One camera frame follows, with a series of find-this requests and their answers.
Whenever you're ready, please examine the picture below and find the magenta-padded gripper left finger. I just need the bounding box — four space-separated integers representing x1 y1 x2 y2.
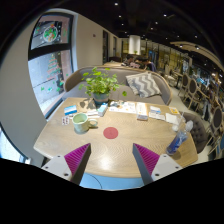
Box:
41 143 92 186

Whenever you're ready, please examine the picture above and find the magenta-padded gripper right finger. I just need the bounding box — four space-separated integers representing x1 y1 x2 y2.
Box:
132 143 184 186

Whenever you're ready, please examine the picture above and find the clear blue-labelled water bottle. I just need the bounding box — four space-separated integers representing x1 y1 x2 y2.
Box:
165 119 194 157

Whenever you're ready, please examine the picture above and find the pale green mug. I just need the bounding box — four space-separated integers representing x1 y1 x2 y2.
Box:
72 112 99 134

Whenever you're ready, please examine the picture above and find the blister pill pack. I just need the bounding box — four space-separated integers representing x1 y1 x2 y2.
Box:
61 115 71 126

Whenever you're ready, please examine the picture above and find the flat round red coaster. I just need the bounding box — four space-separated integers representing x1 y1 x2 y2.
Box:
102 126 120 140

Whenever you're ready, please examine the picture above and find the clear plastic cup with straw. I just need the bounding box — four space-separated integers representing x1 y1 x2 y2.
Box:
171 112 186 133

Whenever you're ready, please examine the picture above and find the white blue paper packet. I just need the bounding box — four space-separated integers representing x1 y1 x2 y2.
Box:
148 105 166 121

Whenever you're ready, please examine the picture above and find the white orange medicine box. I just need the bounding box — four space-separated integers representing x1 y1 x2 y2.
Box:
135 102 149 122

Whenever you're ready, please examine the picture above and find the white paper napkin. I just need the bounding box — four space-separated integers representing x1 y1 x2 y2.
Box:
165 112 181 125

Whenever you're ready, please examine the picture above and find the small blue white box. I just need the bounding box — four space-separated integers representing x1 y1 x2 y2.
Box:
63 105 78 117

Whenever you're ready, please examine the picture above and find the white blue slim carton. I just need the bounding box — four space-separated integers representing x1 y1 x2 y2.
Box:
97 102 109 117

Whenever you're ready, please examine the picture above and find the printed white leaflet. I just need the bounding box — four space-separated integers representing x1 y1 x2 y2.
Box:
108 100 138 115

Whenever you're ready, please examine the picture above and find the grey tufted chair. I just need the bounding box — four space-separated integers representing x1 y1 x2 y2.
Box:
182 111 210 154

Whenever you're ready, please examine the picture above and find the grey chevron cushion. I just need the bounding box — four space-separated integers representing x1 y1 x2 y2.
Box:
125 72 163 99

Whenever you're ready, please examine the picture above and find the green potted plant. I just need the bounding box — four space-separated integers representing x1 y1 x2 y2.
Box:
78 66 128 104

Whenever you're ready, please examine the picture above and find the group of dining chairs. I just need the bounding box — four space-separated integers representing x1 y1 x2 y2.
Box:
178 71 224 158

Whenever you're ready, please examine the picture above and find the grey curved sofa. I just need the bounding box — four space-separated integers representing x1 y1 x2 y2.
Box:
63 65 174 106

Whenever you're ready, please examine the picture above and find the person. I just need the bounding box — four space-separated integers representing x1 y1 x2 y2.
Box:
139 57 158 73
121 54 138 70

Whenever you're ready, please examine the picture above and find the tree-shaped window decal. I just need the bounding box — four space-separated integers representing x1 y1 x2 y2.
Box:
45 53 64 81

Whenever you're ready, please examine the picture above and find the round wreath window sticker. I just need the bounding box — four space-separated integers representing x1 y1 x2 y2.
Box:
42 25 60 43

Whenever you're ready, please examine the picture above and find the group of ceiling lights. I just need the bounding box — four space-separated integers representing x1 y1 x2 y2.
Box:
113 1 221 79

